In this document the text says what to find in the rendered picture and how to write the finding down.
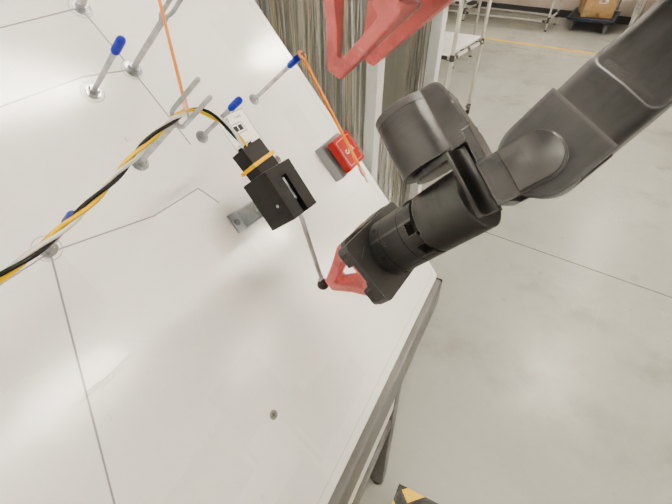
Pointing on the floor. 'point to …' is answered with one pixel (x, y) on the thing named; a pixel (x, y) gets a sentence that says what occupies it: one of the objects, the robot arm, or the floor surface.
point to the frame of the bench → (379, 455)
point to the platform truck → (593, 18)
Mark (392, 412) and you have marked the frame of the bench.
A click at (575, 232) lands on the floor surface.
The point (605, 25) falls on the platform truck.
